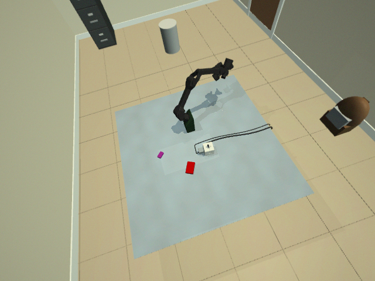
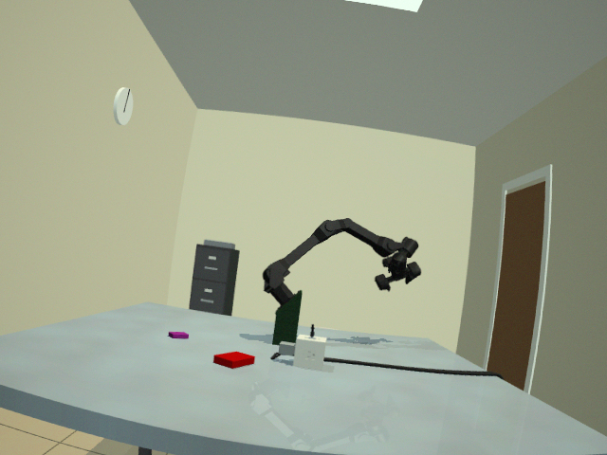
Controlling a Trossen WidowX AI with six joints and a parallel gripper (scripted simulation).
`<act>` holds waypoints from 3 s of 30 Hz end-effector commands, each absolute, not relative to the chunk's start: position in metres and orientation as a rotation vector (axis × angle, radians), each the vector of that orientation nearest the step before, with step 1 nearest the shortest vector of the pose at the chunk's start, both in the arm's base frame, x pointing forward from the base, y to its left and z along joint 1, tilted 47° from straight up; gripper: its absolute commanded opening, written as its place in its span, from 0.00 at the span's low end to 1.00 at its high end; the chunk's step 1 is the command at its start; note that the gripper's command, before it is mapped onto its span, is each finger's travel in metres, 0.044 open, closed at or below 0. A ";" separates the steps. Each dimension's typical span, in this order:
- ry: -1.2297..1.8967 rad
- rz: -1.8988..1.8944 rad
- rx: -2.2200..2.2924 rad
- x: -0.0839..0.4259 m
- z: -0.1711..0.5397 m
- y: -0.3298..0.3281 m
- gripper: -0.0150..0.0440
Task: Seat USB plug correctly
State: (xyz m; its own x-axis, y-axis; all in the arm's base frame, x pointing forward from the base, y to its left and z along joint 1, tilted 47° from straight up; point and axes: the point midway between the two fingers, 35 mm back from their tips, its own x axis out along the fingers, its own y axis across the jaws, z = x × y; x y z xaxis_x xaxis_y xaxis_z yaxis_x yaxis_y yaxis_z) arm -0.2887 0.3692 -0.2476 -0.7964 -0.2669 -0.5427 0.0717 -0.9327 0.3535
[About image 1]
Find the flat red block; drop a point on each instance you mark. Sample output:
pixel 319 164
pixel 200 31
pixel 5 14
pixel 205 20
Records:
pixel 190 167

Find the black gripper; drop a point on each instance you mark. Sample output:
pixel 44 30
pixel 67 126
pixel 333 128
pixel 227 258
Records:
pixel 216 77

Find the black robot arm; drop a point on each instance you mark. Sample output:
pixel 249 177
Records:
pixel 219 69

